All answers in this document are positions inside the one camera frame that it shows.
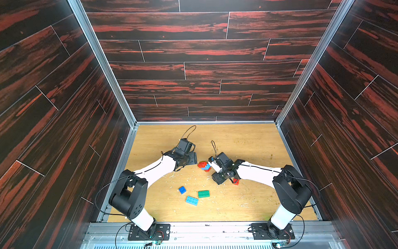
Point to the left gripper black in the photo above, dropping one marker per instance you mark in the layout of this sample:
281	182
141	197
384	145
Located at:
193	158

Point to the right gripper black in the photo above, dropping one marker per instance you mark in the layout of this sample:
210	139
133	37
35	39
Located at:
222	172

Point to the red long lego brick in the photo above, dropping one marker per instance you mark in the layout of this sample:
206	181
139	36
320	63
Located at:
202	164

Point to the light blue long lego brick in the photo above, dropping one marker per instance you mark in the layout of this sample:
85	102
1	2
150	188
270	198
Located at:
207	168

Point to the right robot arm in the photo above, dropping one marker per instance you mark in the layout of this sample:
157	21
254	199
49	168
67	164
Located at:
291	188

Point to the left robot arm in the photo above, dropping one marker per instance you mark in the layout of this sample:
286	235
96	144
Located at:
129	194

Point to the small red lego right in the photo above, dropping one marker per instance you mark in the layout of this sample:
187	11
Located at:
236	181

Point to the green long lego brick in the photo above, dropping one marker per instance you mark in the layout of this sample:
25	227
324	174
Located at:
203	194

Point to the light blue lego front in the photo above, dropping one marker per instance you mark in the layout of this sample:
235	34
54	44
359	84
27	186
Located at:
192	200

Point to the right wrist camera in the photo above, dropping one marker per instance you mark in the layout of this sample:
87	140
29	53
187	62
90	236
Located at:
212	162

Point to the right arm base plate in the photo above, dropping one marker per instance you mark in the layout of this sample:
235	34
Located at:
268	231

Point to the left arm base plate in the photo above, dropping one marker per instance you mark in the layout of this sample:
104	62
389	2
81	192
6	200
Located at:
157	232

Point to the aluminium front rail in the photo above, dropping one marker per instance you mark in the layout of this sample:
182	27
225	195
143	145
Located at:
212	235

